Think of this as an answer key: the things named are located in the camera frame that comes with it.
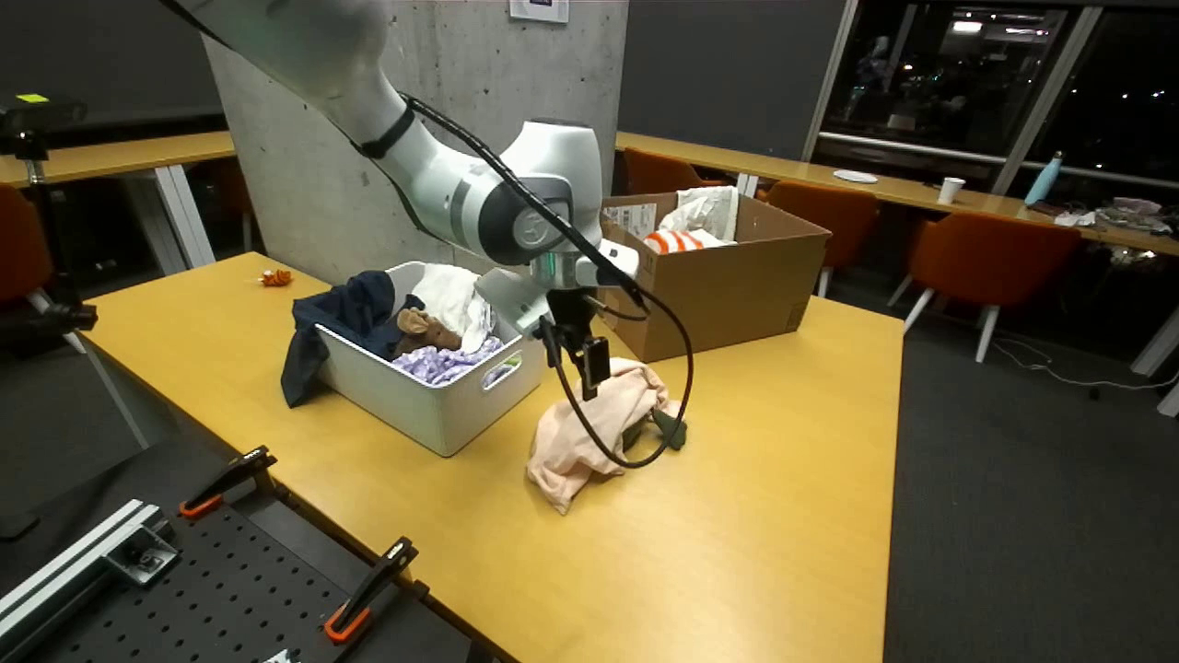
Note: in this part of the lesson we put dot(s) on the dark blue cloth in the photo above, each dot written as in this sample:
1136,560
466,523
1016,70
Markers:
343,313

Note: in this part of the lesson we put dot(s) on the white plastic bin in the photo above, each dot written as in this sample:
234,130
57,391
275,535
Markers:
430,405

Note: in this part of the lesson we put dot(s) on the orange plush toy green leaves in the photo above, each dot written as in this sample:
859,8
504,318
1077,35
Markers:
659,429

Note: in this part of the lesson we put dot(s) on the brown cardboard box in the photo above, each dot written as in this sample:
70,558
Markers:
739,295

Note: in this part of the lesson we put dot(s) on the white paper cup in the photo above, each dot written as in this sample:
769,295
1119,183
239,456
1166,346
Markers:
947,190

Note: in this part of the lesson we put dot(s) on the pink cloth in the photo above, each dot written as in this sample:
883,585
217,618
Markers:
576,435

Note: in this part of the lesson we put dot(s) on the brown plush toy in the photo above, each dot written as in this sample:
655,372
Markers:
430,330

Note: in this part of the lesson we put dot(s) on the long wooden counter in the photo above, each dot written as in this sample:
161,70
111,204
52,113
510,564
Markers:
859,186

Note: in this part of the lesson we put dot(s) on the white bag in box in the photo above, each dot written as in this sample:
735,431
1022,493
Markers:
710,216

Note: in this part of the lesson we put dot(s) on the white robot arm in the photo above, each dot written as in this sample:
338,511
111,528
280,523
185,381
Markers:
406,149

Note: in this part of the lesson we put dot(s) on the aluminium rail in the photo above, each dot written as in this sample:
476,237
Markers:
74,558

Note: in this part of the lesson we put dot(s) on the black perforated board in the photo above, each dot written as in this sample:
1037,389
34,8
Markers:
234,592

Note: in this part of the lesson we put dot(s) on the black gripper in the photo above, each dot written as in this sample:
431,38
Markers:
574,321

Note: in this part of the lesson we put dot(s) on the light blue bottle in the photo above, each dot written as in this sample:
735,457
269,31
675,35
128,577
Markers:
1042,183

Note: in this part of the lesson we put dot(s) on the wooden side desk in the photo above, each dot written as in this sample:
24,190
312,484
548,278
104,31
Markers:
123,160

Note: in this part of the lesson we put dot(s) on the white towel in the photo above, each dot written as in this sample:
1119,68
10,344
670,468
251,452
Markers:
460,300

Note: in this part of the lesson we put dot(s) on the white wrist camera block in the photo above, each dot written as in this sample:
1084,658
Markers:
617,259

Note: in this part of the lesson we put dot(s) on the orange striped item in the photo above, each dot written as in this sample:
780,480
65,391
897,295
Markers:
671,242

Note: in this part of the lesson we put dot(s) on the white wall frame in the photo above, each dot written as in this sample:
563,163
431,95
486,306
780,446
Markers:
538,8

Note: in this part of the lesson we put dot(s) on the orange chair white legs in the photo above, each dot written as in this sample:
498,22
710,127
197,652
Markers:
990,264

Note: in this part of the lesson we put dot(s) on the small orange object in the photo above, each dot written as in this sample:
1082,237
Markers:
279,278

